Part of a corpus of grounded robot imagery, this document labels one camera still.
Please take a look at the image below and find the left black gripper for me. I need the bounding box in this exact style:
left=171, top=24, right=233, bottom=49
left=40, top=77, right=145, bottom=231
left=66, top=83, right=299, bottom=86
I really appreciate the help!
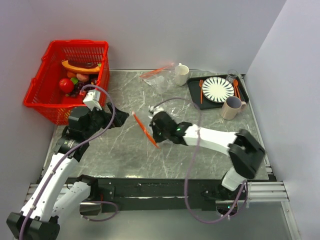
left=83, top=101, right=129, bottom=138

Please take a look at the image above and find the clear zip bag orange zipper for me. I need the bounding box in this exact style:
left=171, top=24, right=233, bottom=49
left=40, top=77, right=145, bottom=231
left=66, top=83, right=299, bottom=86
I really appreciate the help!
left=131, top=98, right=201, bottom=150

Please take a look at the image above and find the red apple toy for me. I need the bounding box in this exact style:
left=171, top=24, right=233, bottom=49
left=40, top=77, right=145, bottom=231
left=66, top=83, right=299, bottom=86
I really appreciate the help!
left=58, top=78, right=74, bottom=94

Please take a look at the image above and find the orange papaya slice toy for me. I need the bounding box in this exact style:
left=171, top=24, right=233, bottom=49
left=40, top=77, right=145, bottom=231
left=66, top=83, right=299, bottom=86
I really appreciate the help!
left=61, top=60, right=100, bottom=75

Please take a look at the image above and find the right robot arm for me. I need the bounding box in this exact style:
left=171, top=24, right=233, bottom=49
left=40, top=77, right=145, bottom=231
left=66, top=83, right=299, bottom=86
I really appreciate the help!
left=150, top=110, right=266, bottom=200

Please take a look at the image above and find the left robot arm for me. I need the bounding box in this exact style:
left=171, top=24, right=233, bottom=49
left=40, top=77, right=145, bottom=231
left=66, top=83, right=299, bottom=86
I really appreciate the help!
left=6, top=102, right=129, bottom=240

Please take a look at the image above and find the purple grapes toy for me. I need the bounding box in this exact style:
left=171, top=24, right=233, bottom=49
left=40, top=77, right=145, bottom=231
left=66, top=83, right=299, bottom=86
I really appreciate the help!
left=65, top=77, right=98, bottom=98

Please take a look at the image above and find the pink peach toy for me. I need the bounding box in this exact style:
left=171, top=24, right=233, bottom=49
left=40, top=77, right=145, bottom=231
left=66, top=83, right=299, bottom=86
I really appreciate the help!
left=76, top=73, right=90, bottom=83

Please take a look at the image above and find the green leaf toy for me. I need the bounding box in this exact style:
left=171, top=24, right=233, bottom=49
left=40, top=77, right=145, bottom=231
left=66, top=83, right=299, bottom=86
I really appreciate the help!
left=70, top=77, right=79, bottom=85

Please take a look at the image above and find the small orange fruit toy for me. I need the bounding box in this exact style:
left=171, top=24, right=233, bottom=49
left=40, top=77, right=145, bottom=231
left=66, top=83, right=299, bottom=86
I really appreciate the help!
left=67, top=71, right=77, bottom=79

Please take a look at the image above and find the orange plastic fork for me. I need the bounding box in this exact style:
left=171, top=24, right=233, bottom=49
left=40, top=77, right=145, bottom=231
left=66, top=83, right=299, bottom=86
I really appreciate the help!
left=199, top=79, right=204, bottom=104

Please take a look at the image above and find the white mug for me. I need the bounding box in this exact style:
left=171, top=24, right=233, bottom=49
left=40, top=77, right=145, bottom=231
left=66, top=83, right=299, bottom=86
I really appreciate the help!
left=174, top=63, right=190, bottom=87

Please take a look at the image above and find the striped white plate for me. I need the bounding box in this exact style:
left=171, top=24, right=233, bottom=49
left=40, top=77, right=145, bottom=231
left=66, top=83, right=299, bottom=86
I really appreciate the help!
left=202, top=76, right=235, bottom=104

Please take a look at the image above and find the beige mug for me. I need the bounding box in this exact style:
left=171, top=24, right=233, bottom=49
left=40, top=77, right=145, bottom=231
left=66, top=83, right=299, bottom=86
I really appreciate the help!
left=220, top=96, right=247, bottom=120

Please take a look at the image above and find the red plastic basket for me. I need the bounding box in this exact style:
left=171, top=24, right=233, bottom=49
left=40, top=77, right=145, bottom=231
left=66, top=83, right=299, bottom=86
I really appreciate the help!
left=23, top=39, right=110, bottom=125

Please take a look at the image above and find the orange plastic spoon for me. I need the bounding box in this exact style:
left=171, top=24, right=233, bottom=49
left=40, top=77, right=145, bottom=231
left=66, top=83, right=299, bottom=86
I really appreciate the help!
left=233, top=79, right=241, bottom=99

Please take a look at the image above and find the clear drinking glass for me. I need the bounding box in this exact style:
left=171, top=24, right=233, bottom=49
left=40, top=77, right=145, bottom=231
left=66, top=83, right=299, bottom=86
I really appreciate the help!
left=226, top=69, right=238, bottom=84

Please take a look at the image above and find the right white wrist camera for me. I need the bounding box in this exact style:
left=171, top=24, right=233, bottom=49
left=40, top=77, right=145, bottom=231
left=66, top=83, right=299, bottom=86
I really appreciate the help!
left=148, top=106, right=162, bottom=115

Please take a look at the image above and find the aluminium rail frame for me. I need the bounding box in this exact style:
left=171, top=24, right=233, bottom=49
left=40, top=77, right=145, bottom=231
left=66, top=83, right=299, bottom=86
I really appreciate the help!
left=24, top=72, right=300, bottom=240

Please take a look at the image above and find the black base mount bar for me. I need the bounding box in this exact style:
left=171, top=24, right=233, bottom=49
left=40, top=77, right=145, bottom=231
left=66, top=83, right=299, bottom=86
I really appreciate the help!
left=88, top=178, right=246, bottom=213

